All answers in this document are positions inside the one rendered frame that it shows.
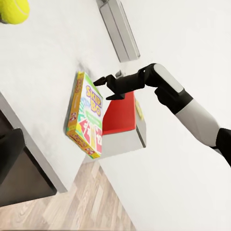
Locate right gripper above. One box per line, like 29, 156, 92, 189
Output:
93, 74, 133, 100

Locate tennis ball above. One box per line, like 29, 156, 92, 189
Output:
0, 0, 30, 25

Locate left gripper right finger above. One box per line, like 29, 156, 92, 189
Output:
216, 128, 231, 166

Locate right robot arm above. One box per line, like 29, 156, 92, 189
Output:
93, 64, 223, 156

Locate board game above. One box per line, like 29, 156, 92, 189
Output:
66, 72, 103, 159

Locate jigsaw puzzle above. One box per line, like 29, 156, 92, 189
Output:
135, 100, 144, 120

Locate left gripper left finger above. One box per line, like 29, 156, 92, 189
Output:
0, 128, 25, 186

